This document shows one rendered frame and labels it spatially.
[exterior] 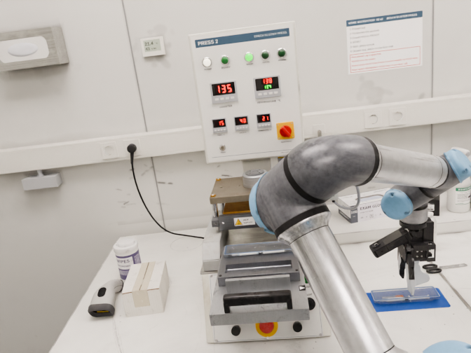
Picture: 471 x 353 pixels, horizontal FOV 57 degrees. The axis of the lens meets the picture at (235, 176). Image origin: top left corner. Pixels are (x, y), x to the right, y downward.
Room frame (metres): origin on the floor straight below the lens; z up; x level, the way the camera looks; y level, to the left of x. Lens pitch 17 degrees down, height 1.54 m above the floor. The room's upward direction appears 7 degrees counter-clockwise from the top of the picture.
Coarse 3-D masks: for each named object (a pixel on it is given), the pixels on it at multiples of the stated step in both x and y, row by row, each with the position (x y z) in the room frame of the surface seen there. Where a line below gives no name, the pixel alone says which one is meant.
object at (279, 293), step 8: (224, 296) 0.84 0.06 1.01; (232, 296) 0.83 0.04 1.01; (240, 296) 0.83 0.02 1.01; (248, 296) 0.83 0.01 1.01; (256, 296) 0.82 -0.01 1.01; (264, 296) 0.82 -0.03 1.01; (272, 296) 0.82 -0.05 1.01; (280, 296) 0.82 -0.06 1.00; (288, 296) 0.81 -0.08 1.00; (224, 304) 0.83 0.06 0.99; (232, 304) 0.83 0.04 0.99; (240, 304) 0.83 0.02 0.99; (248, 304) 0.82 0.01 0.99; (256, 304) 0.82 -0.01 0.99; (288, 304) 0.82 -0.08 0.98; (224, 312) 0.83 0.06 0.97
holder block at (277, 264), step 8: (240, 256) 1.04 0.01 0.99; (248, 256) 1.03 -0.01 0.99; (256, 256) 1.03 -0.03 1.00; (264, 256) 1.02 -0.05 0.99; (272, 256) 1.01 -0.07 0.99; (280, 256) 1.01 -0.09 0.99; (288, 256) 1.00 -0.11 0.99; (224, 264) 1.01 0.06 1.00; (232, 264) 1.00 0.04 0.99; (240, 264) 1.00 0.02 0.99; (248, 264) 1.00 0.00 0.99; (256, 264) 1.00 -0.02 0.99; (264, 264) 0.99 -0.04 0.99; (272, 264) 0.99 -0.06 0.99; (280, 264) 0.99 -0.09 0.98; (288, 264) 0.99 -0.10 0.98; (296, 264) 0.96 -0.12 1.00; (224, 272) 0.96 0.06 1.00; (232, 272) 0.96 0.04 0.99; (240, 272) 0.95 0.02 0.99; (248, 272) 0.95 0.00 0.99; (256, 272) 0.94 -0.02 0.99; (264, 272) 0.94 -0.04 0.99; (272, 272) 0.93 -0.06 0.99; (280, 272) 0.93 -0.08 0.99; (288, 272) 0.93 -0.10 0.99; (296, 272) 0.92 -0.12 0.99; (224, 280) 0.94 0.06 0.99; (296, 280) 0.92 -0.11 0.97
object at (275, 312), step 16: (224, 288) 0.93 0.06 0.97; (240, 288) 0.90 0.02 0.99; (256, 288) 0.89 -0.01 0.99; (272, 288) 0.89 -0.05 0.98; (288, 288) 0.88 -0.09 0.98; (272, 304) 0.84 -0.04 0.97; (304, 304) 0.83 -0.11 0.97; (224, 320) 0.83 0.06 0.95; (240, 320) 0.83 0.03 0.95; (256, 320) 0.82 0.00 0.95; (272, 320) 0.82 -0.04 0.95; (288, 320) 0.82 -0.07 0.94
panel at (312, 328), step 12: (216, 276) 1.09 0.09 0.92; (312, 312) 1.01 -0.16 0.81; (240, 324) 1.02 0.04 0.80; (252, 324) 1.02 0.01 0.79; (276, 324) 1.01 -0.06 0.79; (288, 324) 1.01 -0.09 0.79; (312, 324) 1.00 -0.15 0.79; (216, 336) 1.02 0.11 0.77; (228, 336) 1.02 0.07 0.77; (240, 336) 1.01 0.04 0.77; (252, 336) 1.01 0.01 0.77; (264, 336) 1.00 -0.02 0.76; (276, 336) 1.00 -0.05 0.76; (288, 336) 0.99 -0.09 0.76; (300, 336) 0.99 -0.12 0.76; (312, 336) 0.99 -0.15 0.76
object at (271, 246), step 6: (228, 246) 1.09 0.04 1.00; (234, 246) 1.08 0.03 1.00; (240, 246) 1.08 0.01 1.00; (246, 246) 1.07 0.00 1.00; (252, 246) 1.07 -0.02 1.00; (258, 246) 1.07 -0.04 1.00; (264, 246) 1.06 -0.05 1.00; (270, 246) 1.06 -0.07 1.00; (276, 246) 1.05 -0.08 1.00; (282, 246) 1.05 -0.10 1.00; (288, 246) 1.04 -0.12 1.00; (228, 252) 1.05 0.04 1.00; (234, 252) 1.05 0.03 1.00; (240, 252) 1.04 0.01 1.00; (246, 252) 1.04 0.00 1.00; (252, 252) 1.03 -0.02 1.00
